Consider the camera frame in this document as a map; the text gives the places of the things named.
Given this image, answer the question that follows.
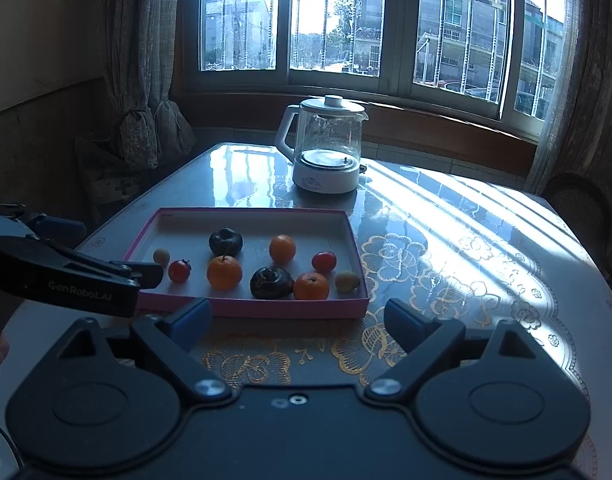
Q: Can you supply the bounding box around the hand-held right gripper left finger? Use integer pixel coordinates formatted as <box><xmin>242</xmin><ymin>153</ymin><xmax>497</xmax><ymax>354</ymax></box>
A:
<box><xmin>60</xmin><ymin>297</ymin><xmax>233</xmax><ymax>406</ymax></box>

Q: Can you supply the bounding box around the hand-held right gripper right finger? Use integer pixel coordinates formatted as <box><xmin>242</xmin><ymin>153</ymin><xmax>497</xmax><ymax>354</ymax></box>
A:
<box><xmin>363</xmin><ymin>298</ymin><xmax>567</xmax><ymax>405</ymax></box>

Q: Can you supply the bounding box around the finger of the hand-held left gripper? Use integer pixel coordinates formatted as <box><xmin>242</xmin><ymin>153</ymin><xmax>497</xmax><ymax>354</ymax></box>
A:
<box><xmin>16</xmin><ymin>212</ymin><xmax>86</xmax><ymax>251</ymax></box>
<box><xmin>46</xmin><ymin>242</ymin><xmax>164</xmax><ymax>290</ymax></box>

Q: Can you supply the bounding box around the orange tangerine with stem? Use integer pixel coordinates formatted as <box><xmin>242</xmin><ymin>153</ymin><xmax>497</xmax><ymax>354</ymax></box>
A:
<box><xmin>207</xmin><ymin>255</ymin><xmax>243</xmax><ymax>291</ymax></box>

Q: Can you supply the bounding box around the larger green-brown round fruit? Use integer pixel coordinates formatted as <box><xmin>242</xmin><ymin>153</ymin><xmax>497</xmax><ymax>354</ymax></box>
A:
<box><xmin>335</xmin><ymin>270</ymin><xmax>361</xmax><ymax>293</ymax></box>

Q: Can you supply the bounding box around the dark purple plum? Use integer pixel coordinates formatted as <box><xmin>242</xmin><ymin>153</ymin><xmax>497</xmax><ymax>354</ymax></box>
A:
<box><xmin>209</xmin><ymin>228</ymin><xmax>243</xmax><ymax>257</ymax></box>

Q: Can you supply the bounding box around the wrinkled dark brown fruit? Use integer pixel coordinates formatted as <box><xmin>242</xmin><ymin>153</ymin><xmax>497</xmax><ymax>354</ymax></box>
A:
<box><xmin>250</xmin><ymin>266</ymin><xmax>295</xmax><ymax>300</ymax></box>

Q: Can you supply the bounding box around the large orange tangerine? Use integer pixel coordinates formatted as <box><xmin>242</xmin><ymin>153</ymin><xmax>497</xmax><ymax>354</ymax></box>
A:
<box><xmin>293</xmin><ymin>272</ymin><xmax>331</xmax><ymax>301</ymax></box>

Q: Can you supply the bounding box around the small smooth orange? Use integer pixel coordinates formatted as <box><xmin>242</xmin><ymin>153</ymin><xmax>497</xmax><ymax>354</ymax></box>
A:
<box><xmin>269</xmin><ymin>234</ymin><xmax>297</xmax><ymax>264</ymax></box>

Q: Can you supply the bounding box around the pink shallow cardboard box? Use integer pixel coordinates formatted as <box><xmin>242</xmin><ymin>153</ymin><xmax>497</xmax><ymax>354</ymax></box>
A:
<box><xmin>122</xmin><ymin>207</ymin><xmax>371</xmax><ymax>319</ymax></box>

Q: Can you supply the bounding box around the patterned fabric cushion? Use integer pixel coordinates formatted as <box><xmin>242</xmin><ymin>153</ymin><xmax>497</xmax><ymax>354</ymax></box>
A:
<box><xmin>76</xmin><ymin>132</ymin><xmax>159</xmax><ymax>208</ymax></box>

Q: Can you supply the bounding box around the gold floral lace tablecloth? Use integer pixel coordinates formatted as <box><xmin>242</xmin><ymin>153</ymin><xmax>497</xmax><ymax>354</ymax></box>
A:
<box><xmin>6</xmin><ymin>142</ymin><xmax>612</xmax><ymax>480</ymax></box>

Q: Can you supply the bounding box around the white glass electric kettle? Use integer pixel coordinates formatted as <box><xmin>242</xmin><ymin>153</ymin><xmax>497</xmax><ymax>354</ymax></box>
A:
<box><xmin>278</xmin><ymin>95</ymin><xmax>369</xmax><ymax>194</ymax></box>

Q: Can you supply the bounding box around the grey patterned curtain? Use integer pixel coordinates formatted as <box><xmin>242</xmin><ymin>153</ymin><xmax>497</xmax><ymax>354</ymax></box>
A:
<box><xmin>526</xmin><ymin>0</ymin><xmax>612</xmax><ymax>281</ymax></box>
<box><xmin>103</xmin><ymin>0</ymin><xmax>197</xmax><ymax>171</ymax></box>

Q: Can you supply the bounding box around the dark cane-back chair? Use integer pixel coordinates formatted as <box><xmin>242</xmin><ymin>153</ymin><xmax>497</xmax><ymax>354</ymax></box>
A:
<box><xmin>541</xmin><ymin>174</ymin><xmax>612</xmax><ymax>271</ymax></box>

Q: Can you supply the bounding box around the large framed window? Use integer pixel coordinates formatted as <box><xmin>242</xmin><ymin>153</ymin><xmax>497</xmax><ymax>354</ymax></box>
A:
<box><xmin>183</xmin><ymin>0</ymin><xmax>569</xmax><ymax>136</ymax></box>

